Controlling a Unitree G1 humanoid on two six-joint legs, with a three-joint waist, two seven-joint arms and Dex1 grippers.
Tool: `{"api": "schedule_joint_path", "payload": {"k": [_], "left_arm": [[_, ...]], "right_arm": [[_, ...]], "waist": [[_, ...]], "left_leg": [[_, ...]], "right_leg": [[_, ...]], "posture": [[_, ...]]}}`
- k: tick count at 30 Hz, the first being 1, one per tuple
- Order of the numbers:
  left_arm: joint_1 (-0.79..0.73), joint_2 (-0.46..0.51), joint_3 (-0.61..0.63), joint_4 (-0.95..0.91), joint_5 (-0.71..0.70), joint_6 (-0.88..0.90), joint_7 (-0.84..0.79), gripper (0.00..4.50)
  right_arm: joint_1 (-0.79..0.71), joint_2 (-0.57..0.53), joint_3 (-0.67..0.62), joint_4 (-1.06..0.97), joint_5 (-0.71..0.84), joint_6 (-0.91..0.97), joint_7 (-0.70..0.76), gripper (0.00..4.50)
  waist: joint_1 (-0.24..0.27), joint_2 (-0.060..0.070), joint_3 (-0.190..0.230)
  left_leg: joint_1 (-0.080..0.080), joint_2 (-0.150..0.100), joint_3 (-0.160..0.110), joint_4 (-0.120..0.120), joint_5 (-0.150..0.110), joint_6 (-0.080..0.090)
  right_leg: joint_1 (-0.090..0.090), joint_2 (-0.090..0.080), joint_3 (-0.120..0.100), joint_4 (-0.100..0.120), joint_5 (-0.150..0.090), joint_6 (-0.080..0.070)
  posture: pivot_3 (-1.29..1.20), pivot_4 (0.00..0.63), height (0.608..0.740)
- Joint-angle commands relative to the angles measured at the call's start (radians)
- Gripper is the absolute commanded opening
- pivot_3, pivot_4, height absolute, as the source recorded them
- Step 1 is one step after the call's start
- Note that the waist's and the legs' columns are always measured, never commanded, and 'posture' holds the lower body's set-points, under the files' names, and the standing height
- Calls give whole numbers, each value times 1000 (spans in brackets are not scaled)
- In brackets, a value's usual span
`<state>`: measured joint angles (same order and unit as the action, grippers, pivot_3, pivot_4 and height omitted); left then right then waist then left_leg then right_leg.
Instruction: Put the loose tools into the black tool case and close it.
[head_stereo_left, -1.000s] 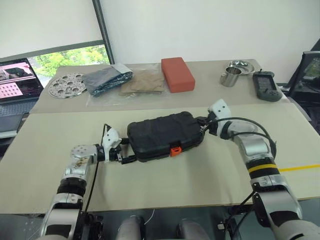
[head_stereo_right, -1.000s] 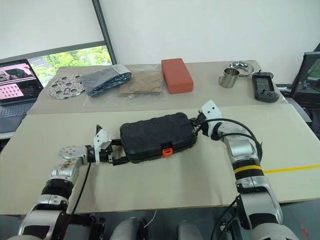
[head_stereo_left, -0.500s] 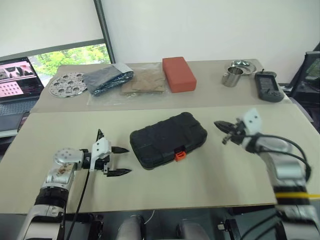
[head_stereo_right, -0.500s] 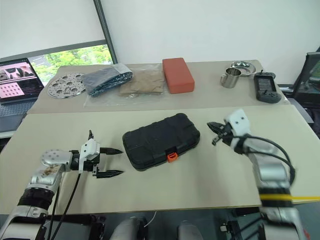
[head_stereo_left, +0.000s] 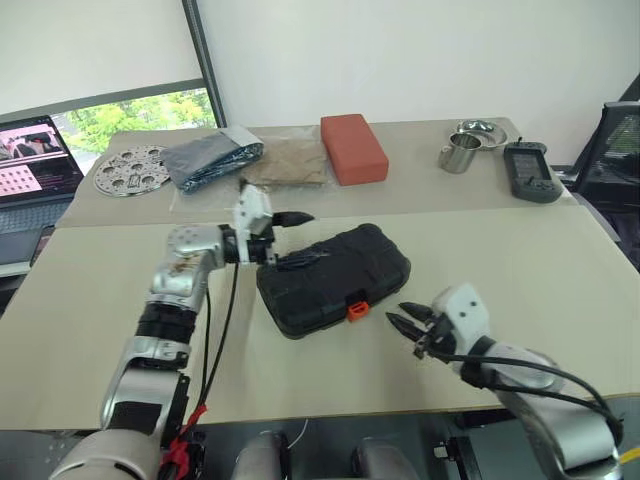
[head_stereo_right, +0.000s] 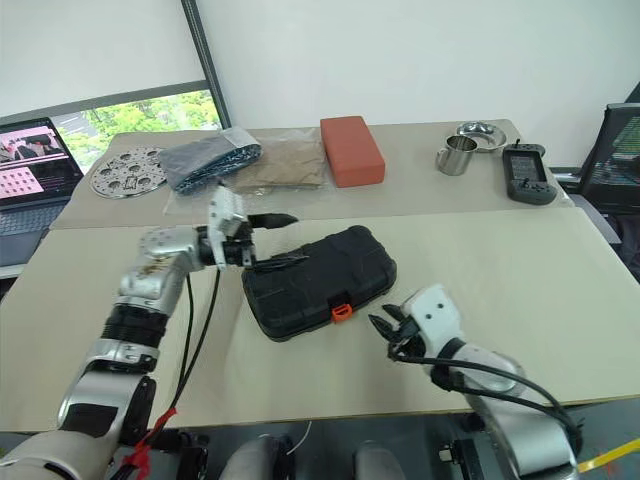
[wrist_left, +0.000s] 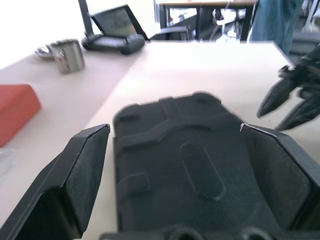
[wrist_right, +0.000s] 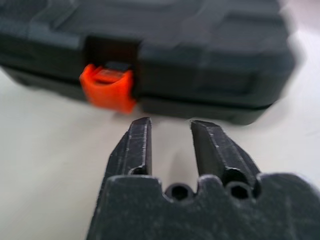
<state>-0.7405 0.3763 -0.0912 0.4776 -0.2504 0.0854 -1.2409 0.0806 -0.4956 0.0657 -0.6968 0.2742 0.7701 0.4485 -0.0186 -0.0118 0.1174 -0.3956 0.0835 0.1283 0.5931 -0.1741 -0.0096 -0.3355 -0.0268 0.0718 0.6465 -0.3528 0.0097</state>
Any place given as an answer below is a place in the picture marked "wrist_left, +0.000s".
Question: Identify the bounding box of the black tool case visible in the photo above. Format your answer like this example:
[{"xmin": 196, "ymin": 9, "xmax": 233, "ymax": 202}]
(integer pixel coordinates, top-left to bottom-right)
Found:
[{"xmin": 112, "ymin": 91, "xmax": 296, "ymax": 233}]

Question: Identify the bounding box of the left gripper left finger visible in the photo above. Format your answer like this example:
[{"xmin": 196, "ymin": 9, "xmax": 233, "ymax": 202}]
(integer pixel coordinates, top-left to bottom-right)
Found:
[{"xmin": 0, "ymin": 123, "xmax": 111, "ymax": 240}]

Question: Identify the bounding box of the stainless steel mug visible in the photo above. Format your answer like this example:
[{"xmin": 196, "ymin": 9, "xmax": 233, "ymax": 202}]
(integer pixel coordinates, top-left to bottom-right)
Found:
[{"xmin": 51, "ymin": 39, "xmax": 86, "ymax": 75}]

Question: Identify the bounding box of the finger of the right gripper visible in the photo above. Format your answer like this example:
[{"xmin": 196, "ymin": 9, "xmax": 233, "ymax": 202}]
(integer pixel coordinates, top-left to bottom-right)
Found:
[
  {"xmin": 274, "ymin": 93, "xmax": 320, "ymax": 131},
  {"xmin": 257, "ymin": 77, "xmax": 298, "ymax": 117}
]

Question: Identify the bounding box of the red rectangular block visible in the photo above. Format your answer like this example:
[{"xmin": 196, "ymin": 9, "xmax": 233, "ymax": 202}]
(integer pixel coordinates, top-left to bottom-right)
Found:
[{"xmin": 0, "ymin": 84, "xmax": 42, "ymax": 148}]

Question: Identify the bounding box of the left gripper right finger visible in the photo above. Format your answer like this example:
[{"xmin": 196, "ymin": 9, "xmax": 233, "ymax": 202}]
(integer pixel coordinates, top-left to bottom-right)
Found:
[{"xmin": 239, "ymin": 123, "xmax": 320, "ymax": 233}]

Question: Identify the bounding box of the black office chair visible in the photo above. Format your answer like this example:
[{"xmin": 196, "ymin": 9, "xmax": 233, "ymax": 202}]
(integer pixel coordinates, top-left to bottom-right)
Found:
[{"xmin": 89, "ymin": 4, "xmax": 191, "ymax": 42}]

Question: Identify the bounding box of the person in blue clothes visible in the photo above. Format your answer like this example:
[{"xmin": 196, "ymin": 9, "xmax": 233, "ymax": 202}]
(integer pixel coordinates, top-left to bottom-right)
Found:
[{"xmin": 247, "ymin": 0, "xmax": 305, "ymax": 57}]

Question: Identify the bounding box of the stainless steel bowl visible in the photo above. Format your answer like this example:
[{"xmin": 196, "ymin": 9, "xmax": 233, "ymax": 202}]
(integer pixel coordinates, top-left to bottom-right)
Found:
[{"xmin": 34, "ymin": 42, "xmax": 57, "ymax": 60}]

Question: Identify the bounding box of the black framed background table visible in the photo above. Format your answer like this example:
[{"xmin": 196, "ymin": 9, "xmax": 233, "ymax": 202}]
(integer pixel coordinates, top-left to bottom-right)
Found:
[{"xmin": 153, "ymin": 0, "xmax": 258, "ymax": 42}]

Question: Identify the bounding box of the black slanted pole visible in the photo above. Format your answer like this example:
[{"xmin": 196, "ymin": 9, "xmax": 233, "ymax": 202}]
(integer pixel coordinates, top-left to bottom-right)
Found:
[{"xmin": 77, "ymin": 0, "xmax": 98, "ymax": 40}]

